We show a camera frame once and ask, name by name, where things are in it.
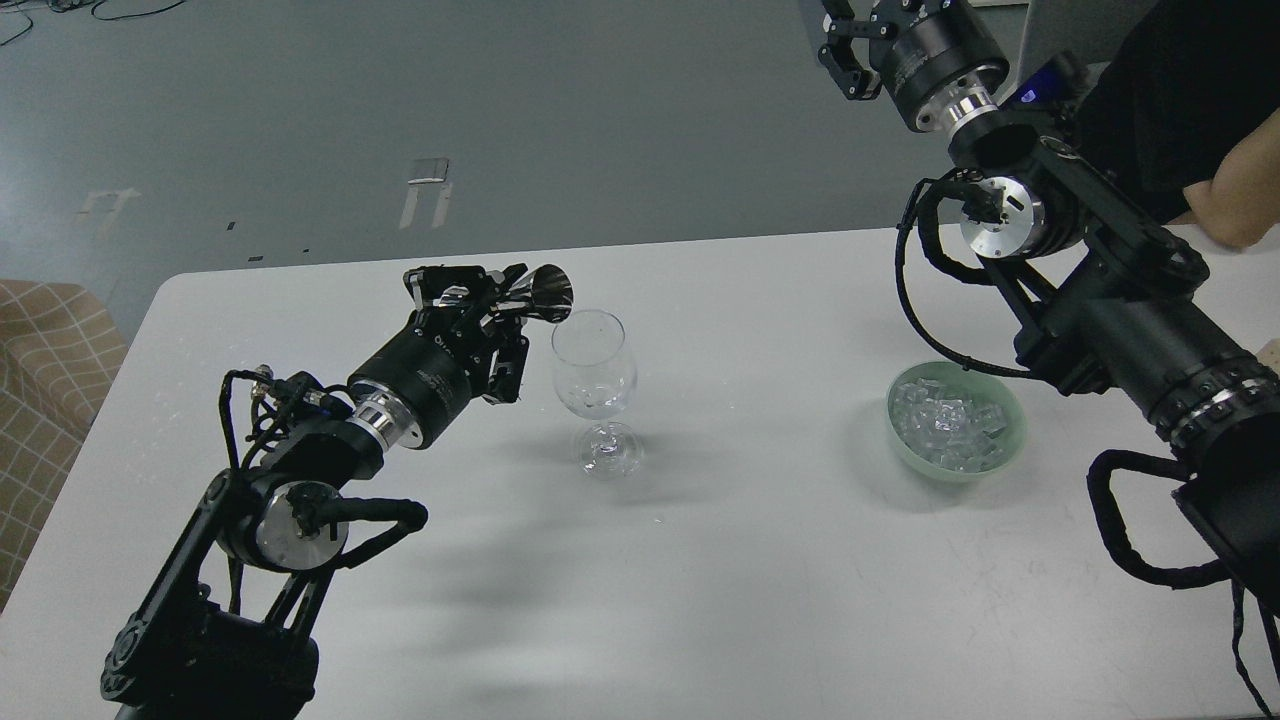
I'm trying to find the clear ice cubes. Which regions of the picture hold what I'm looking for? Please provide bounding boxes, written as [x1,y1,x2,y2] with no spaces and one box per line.
[888,377,1010,474]

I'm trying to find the seated person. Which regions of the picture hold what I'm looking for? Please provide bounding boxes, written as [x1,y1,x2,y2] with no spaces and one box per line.
[1076,1,1279,250]

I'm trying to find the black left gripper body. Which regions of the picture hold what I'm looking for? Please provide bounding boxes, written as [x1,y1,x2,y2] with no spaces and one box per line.
[347,307,498,450]

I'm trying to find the green bowl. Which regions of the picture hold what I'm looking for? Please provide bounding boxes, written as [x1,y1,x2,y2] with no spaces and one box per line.
[883,361,1027,486]

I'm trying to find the clear wine glass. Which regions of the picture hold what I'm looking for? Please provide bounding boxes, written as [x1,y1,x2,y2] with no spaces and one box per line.
[550,309,644,479]

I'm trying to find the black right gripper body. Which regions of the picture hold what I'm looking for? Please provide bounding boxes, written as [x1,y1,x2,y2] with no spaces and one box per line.
[870,1,1010,133]

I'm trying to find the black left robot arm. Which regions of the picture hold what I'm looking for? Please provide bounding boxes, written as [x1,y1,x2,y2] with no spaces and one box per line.
[100,264,573,719]

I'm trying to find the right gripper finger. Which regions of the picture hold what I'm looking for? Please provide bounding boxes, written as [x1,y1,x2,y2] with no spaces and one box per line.
[818,1,886,101]

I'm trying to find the grey office chair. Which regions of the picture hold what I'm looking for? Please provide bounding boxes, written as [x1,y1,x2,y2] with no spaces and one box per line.
[1012,1,1155,85]

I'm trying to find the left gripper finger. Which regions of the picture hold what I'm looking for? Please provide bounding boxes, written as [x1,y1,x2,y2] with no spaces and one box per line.
[403,265,506,325]
[483,263,529,405]

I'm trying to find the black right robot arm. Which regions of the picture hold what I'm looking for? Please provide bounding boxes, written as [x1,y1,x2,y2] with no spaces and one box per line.
[815,1,1279,653]

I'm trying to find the beige perforated block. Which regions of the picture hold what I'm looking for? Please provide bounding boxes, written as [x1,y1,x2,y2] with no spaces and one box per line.
[1256,338,1280,375]

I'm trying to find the steel double jigger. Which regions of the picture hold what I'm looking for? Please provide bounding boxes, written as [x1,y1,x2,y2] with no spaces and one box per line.
[492,263,573,324]

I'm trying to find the checkered beige chair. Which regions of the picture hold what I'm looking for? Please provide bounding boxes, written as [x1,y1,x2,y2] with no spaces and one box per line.
[1,279,128,603]

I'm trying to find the black floor cables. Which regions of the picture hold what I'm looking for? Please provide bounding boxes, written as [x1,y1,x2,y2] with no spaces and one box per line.
[0,0,187,47]

